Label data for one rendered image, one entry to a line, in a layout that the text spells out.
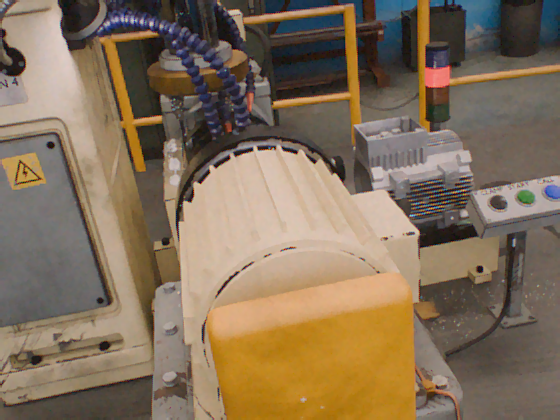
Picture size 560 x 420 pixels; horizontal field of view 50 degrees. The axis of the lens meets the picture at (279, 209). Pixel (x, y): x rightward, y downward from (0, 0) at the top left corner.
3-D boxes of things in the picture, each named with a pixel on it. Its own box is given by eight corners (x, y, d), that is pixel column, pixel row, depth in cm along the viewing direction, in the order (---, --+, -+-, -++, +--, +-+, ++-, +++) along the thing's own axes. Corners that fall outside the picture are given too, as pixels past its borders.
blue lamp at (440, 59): (430, 70, 144) (430, 52, 142) (421, 65, 149) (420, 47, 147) (454, 66, 144) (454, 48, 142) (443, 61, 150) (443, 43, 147)
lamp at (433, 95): (430, 106, 148) (430, 88, 146) (421, 100, 153) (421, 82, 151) (453, 102, 148) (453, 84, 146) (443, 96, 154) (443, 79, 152)
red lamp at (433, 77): (430, 88, 146) (430, 70, 144) (421, 82, 151) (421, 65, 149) (453, 84, 146) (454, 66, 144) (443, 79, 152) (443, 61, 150)
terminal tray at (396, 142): (370, 175, 117) (368, 141, 113) (355, 156, 126) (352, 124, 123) (428, 165, 118) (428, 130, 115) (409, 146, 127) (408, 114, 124)
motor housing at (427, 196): (380, 252, 120) (375, 166, 111) (354, 211, 137) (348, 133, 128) (474, 234, 122) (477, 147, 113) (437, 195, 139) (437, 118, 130)
